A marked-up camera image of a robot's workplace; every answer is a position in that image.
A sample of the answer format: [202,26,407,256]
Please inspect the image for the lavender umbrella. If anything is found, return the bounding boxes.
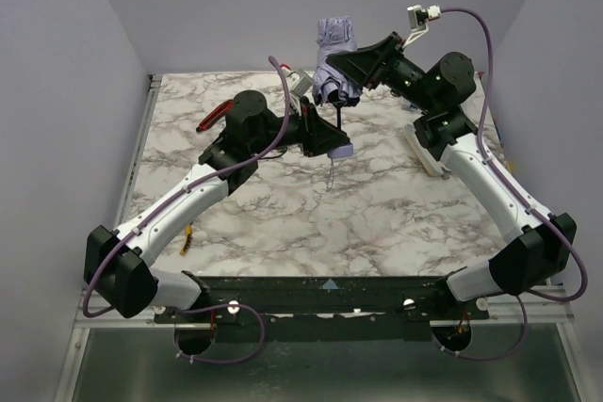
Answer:
[310,15,364,191]

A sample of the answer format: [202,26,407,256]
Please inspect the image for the beige umbrella sleeve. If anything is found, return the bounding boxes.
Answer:
[403,123,451,179]

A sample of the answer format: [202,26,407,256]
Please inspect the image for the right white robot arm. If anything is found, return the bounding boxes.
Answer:
[326,33,577,301]

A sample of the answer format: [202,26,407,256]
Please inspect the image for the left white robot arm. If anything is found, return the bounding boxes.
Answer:
[83,90,352,318]

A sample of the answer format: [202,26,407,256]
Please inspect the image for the clear plastic parts box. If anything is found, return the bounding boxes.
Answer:
[400,97,422,113]

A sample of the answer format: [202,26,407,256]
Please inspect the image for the red black utility knife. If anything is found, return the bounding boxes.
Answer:
[195,99,233,134]

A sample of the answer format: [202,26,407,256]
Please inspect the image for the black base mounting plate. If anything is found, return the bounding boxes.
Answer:
[155,276,489,342]

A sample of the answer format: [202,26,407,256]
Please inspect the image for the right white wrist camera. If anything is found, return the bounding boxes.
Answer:
[402,5,442,49]

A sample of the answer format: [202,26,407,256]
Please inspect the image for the yellow handled pliers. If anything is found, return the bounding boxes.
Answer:
[180,224,193,256]

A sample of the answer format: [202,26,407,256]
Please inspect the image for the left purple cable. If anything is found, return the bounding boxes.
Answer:
[82,56,302,365]

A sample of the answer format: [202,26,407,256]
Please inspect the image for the purple cable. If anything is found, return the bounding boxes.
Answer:
[437,6,590,362]
[82,56,302,365]

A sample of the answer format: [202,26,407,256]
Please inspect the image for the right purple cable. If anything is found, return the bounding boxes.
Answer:
[437,6,590,362]

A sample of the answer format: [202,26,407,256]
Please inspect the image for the aluminium extrusion frame rail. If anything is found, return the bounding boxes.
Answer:
[485,293,575,325]

